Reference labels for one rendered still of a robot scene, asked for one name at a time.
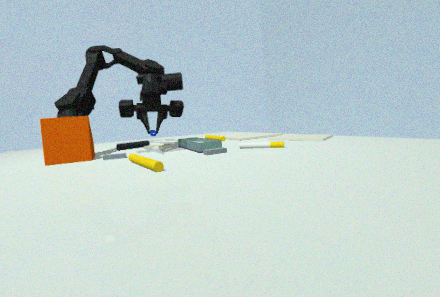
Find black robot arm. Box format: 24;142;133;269
55;45;183;118

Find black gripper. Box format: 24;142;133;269
119;96;184;134

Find black cylinder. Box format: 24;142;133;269
116;140;150;151

